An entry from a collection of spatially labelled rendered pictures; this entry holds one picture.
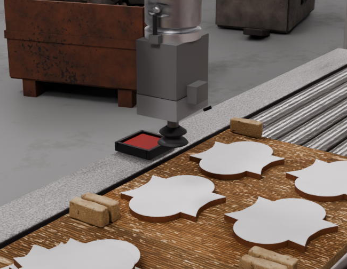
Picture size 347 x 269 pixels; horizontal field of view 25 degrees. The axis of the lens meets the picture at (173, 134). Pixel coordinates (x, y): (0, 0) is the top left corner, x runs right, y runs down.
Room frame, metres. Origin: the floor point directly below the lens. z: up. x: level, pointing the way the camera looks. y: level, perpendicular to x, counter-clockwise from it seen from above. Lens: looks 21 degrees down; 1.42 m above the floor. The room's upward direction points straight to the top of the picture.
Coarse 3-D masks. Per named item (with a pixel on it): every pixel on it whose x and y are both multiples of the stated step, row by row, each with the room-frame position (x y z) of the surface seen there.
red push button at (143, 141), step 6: (132, 138) 1.28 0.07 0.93; (138, 138) 1.28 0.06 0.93; (144, 138) 1.28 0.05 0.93; (150, 138) 1.28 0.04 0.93; (156, 138) 1.28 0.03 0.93; (132, 144) 1.25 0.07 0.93; (138, 144) 1.25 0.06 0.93; (144, 144) 1.25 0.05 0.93; (150, 144) 1.25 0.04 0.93; (156, 144) 1.25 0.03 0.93
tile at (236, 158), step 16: (224, 144) 1.21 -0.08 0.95; (240, 144) 1.21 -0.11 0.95; (256, 144) 1.21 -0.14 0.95; (192, 160) 1.16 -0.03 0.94; (208, 160) 1.14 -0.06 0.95; (224, 160) 1.14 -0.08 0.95; (240, 160) 1.14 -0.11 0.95; (256, 160) 1.14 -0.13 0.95; (272, 160) 1.14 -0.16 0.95; (208, 176) 1.09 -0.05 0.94; (224, 176) 1.08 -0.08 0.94; (240, 176) 1.09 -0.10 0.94; (256, 176) 1.09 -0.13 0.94
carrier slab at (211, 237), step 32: (288, 160) 1.16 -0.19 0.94; (320, 160) 1.16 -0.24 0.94; (224, 192) 1.04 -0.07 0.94; (256, 192) 1.04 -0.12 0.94; (288, 192) 1.04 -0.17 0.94; (128, 224) 0.94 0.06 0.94; (160, 224) 0.94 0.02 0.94; (192, 224) 0.94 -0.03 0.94; (224, 224) 0.94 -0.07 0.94; (224, 256) 0.85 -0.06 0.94; (288, 256) 0.85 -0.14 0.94; (320, 256) 0.85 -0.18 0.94
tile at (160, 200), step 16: (176, 176) 1.07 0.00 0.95; (192, 176) 1.07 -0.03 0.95; (128, 192) 1.02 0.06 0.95; (144, 192) 1.02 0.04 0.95; (160, 192) 1.02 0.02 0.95; (176, 192) 1.02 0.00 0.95; (192, 192) 1.02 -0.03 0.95; (208, 192) 1.02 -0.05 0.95; (144, 208) 0.96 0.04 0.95; (160, 208) 0.96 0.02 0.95; (176, 208) 0.96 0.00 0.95; (192, 208) 0.96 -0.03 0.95
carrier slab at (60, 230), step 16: (48, 224) 0.94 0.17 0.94; (64, 224) 0.94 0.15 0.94; (80, 224) 0.94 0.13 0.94; (32, 240) 0.89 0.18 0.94; (48, 240) 0.89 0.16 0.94; (64, 240) 0.89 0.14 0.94; (80, 240) 0.89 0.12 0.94; (96, 240) 0.89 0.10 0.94; (128, 240) 0.89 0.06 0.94; (144, 240) 0.89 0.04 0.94; (0, 256) 0.85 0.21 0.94; (16, 256) 0.85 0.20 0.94; (144, 256) 0.85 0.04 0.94; (160, 256) 0.85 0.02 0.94; (176, 256) 0.85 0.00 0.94; (192, 256) 0.85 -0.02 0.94
